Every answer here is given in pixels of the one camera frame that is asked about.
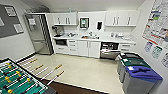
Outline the white two-door sink cabinet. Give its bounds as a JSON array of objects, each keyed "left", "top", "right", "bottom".
[{"left": 76, "top": 39, "right": 102, "bottom": 60}]

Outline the black built-in microwave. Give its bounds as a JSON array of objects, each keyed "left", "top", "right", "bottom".
[{"left": 54, "top": 38, "right": 69, "bottom": 47}]

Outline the blue bottle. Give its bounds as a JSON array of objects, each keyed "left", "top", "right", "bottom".
[{"left": 68, "top": 7, "right": 73, "bottom": 15}]

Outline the steel paper towel dispenser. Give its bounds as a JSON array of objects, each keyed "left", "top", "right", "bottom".
[{"left": 78, "top": 17, "right": 91, "bottom": 31}]

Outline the white dish soap bottle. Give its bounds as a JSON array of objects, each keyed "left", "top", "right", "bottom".
[{"left": 110, "top": 31, "right": 115, "bottom": 38}]

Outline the white wide drawer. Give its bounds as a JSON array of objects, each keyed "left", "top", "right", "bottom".
[{"left": 54, "top": 45, "right": 70, "bottom": 55}]

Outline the black soap dispenser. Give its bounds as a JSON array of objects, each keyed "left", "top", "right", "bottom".
[{"left": 96, "top": 21, "right": 104, "bottom": 31}]

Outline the small white paper sheet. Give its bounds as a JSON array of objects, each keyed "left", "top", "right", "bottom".
[
  {"left": 4, "top": 5, "right": 18, "bottom": 18},
  {"left": 13, "top": 23, "right": 25, "bottom": 34}
]

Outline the stainless steel refrigerator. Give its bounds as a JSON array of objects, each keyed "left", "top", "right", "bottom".
[{"left": 23, "top": 13, "right": 55, "bottom": 56}]

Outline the green foosball table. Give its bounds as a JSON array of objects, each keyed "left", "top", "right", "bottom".
[{"left": 0, "top": 57, "right": 66, "bottom": 94}]

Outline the white paper sheet on fridge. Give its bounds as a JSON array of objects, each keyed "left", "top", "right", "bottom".
[{"left": 27, "top": 17, "right": 37, "bottom": 27}]

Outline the stainless steel dishwasher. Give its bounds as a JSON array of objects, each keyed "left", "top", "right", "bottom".
[{"left": 99, "top": 40, "right": 121, "bottom": 61}]

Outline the chrome faucet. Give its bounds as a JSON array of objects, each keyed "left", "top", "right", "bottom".
[{"left": 88, "top": 31, "right": 95, "bottom": 38}]

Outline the wire basket on fridge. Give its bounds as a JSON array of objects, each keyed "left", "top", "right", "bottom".
[{"left": 31, "top": 6, "right": 51, "bottom": 15}]

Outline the white wall cabinet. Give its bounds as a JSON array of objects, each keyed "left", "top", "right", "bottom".
[
  {"left": 104, "top": 10, "right": 141, "bottom": 28},
  {"left": 51, "top": 12, "right": 79, "bottom": 27}
]

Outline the grey bin green lid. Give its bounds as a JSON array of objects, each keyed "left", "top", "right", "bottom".
[{"left": 117, "top": 57, "right": 153, "bottom": 84}]

